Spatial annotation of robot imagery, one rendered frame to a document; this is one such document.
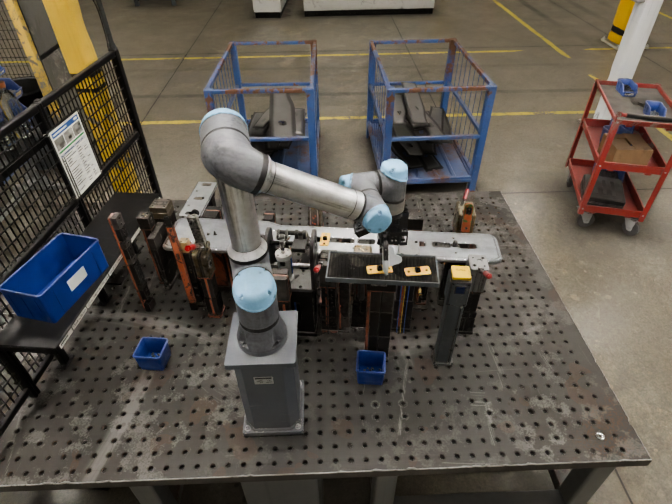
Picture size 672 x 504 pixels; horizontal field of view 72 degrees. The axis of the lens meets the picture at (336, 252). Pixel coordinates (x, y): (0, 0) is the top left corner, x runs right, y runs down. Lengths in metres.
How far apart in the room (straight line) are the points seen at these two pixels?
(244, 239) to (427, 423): 0.91
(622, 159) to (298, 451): 2.97
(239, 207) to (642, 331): 2.71
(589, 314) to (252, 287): 2.49
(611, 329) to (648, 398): 0.47
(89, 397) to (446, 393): 1.31
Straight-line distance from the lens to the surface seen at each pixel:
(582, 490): 2.16
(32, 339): 1.81
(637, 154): 3.82
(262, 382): 1.47
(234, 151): 1.05
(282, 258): 1.69
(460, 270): 1.59
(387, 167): 1.30
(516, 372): 1.95
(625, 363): 3.17
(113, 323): 2.21
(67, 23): 2.34
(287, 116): 4.22
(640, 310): 3.53
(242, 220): 1.26
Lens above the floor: 2.20
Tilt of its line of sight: 40 degrees down
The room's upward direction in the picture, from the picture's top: 1 degrees counter-clockwise
